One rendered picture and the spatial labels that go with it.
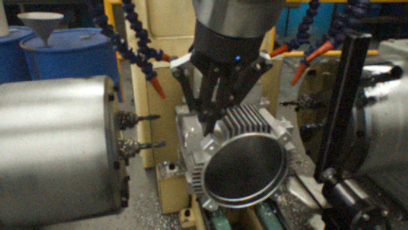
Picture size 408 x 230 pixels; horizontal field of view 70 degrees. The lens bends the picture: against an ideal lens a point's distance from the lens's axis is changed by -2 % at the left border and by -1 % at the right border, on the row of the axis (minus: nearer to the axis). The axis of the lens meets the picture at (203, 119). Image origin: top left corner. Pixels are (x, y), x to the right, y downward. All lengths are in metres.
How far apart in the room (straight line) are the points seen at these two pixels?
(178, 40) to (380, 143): 0.47
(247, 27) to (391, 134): 0.40
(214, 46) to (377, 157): 0.41
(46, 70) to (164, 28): 1.38
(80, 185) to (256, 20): 0.33
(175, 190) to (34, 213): 0.31
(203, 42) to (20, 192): 0.33
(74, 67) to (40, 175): 1.53
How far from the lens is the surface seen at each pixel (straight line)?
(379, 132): 0.59
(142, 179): 0.85
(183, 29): 0.73
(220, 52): 0.30
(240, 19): 0.27
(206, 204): 0.54
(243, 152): 0.67
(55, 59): 1.97
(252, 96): 0.54
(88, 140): 0.44
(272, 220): 0.58
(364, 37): 0.46
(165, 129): 0.67
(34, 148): 0.46
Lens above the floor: 1.34
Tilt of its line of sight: 29 degrees down
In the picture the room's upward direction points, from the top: straight up
